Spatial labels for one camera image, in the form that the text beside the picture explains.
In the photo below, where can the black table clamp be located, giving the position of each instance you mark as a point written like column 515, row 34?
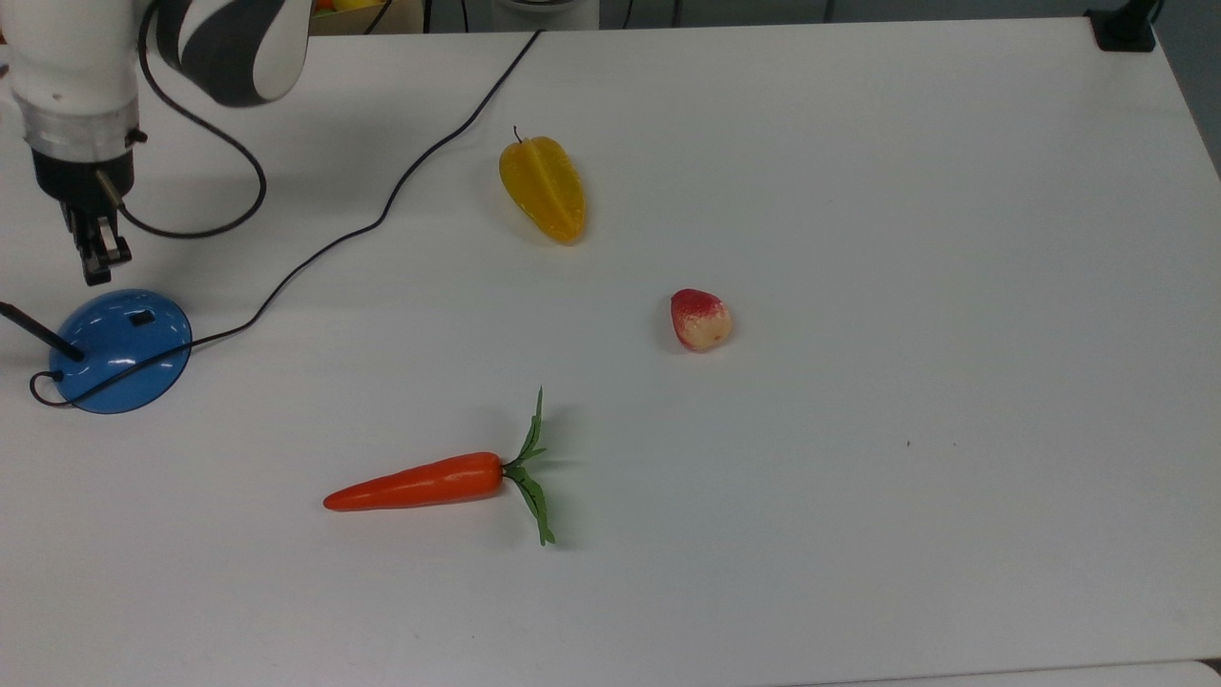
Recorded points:
column 1124, row 29

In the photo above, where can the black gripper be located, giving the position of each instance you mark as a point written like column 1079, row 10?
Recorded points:
column 81, row 176

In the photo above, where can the orange toy carrot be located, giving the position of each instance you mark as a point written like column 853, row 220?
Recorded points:
column 429, row 483

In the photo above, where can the red pink strawberry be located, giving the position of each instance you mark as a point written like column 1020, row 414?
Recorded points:
column 701, row 321

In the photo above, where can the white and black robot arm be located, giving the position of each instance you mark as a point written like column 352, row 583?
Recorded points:
column 72, row 67

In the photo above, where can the blue dome base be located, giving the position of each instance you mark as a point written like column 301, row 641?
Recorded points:
column 129, row 358

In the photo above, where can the yellow toy starfruit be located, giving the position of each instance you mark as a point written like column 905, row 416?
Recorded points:
column 546, row 189

